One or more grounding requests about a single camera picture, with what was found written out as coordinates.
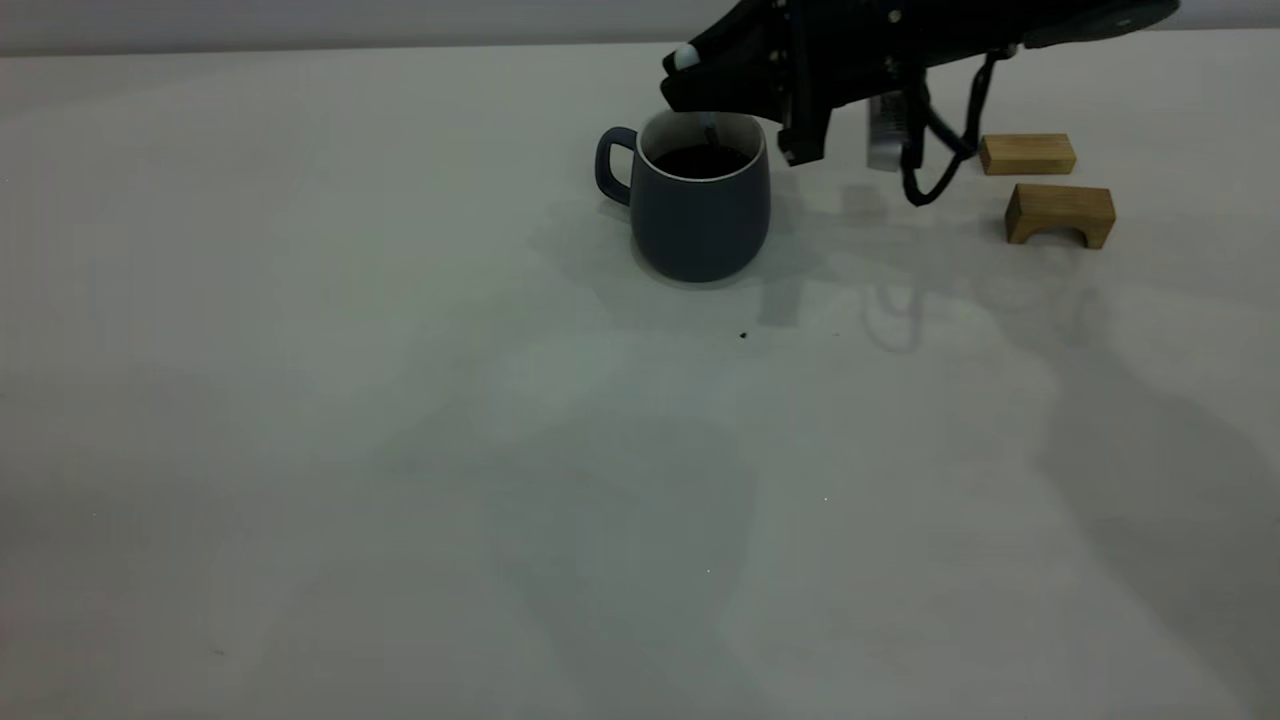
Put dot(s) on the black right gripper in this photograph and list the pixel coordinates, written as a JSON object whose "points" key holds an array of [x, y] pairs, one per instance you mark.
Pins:
{"points": [[880, 40]]}

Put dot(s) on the dark grey ceramic mug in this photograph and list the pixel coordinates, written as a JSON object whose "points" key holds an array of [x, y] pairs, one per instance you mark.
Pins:
{"points": [[700, 225]]}

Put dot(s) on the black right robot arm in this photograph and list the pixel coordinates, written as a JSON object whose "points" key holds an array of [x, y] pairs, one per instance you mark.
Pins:
{"points": [[1100, 20]]}

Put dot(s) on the flat rectangular wooden block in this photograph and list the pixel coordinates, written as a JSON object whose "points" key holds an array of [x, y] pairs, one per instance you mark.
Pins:
{"points": [[1028, 154]]}

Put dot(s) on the arched wooden block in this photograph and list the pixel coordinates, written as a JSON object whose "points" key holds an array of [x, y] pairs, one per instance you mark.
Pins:
{"points": [[1060, 205]]}

